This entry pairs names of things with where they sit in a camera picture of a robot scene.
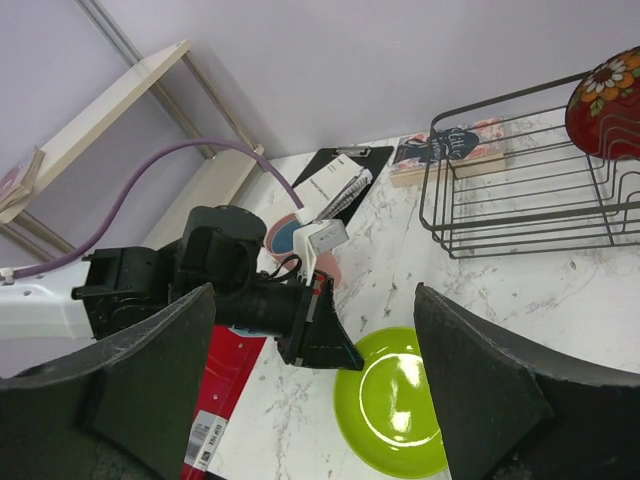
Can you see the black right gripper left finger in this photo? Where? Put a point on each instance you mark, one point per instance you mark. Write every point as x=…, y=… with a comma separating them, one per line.
x=121, y=408

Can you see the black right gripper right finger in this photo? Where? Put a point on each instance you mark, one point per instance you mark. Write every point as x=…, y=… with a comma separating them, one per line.
x=511, y=408

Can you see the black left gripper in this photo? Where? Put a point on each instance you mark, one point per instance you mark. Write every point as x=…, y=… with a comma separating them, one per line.
x=307, y=332

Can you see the pink plastic cup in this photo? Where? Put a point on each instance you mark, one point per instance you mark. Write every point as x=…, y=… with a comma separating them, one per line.
x=282, y=258

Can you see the green plate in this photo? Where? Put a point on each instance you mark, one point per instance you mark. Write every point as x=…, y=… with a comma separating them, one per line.
x=385, y=411

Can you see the light blue mug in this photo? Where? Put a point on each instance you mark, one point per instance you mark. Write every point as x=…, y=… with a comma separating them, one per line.
x=244, y=333

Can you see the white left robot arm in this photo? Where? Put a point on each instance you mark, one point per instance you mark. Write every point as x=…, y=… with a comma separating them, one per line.
x=112, y=289

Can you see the red folder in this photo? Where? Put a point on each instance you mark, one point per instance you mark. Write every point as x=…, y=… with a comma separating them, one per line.
x=230, y=361

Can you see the white paper booklet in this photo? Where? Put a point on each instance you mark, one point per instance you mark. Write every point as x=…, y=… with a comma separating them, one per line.
x=332, y=189

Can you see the black clipboard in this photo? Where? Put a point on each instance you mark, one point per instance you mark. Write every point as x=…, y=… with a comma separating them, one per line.
x=373, y=158

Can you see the white wooden shelf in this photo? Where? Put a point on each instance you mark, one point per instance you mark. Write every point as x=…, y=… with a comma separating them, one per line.
x=90, y=158

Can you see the blue pink book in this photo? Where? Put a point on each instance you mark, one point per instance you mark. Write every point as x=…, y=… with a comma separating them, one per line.
x=465, y=150

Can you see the red illustrated book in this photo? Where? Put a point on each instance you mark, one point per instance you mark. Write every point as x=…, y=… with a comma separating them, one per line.
x=18, y=183

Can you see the red floral bowl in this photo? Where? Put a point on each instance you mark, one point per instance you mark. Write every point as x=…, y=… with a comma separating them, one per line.
x=602, y=115

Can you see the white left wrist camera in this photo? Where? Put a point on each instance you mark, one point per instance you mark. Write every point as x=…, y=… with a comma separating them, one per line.
x=314, y=244

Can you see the black wire dish rack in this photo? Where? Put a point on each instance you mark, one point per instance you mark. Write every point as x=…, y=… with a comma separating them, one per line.
x=543, y=195

